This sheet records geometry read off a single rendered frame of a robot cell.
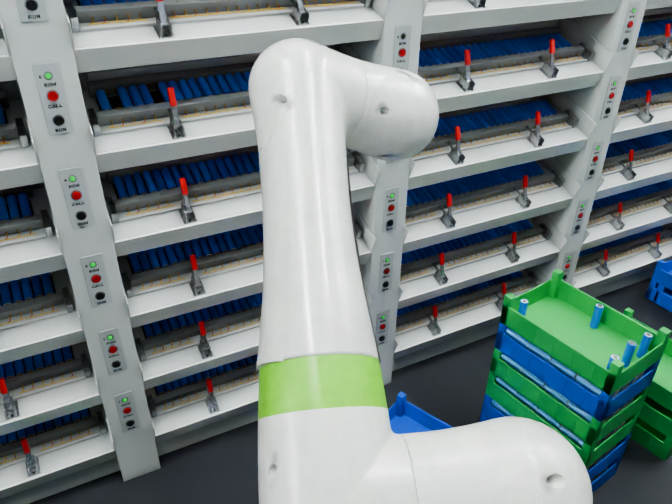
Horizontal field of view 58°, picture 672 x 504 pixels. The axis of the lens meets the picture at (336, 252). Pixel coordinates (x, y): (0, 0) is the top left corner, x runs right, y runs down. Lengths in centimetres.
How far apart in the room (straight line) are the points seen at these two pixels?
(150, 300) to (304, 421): 94
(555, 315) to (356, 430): 113
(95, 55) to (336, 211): 68
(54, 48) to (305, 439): 83
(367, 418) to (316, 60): 36
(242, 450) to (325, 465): 124
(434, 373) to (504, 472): 143
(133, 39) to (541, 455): 94
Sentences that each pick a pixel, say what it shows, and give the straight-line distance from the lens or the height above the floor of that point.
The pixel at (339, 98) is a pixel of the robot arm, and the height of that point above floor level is 112.
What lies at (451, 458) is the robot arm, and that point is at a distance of 54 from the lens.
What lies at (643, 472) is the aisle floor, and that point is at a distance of 188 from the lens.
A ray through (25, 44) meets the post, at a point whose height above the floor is 108.
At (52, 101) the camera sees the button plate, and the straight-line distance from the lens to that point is 118.
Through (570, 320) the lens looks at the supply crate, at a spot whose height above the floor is 40.
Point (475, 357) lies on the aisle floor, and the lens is 204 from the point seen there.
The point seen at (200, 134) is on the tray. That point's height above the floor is 88.
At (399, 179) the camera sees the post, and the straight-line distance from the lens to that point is 150.
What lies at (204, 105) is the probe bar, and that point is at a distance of 130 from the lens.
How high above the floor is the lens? 133
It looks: 32 degrees down
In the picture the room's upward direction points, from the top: 1 degrees clockwise
